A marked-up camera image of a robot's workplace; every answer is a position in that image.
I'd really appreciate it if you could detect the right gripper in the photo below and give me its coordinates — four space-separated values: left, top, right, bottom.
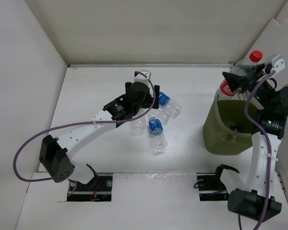
222 62 276 110

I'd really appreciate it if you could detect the red label water bottle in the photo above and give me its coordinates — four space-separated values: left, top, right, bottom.
217 50 263 100

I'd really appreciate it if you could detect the clear capless bottle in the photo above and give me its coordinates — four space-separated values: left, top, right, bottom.
131 116 146 135

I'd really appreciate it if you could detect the black label small bottle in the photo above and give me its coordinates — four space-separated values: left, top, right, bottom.
231 126 240 133

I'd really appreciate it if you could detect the blue label bottle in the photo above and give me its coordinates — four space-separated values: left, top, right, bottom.
159 92 182 118
148 116 168 151

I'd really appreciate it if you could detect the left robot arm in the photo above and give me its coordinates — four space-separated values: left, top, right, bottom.
39 82 160 190

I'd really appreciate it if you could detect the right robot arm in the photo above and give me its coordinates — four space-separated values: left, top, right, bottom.
212 59 288 225

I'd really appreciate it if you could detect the green mesh waste bin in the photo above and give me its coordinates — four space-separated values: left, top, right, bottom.
203 91 254 156

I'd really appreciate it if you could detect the clear white cap bottle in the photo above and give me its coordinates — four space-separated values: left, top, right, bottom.
152 108 170 124

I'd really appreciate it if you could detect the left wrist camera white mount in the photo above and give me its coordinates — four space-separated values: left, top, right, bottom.
133 70 151 86

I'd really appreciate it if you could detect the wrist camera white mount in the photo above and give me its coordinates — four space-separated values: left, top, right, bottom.
265 54 285 74
133 70 151 86

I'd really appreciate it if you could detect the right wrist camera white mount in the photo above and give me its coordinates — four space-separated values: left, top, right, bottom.
265 54 285 74

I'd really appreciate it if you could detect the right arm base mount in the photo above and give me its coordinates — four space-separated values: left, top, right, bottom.
193 164 240 201

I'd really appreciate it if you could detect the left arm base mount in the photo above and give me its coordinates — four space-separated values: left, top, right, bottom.
67 164 113 202

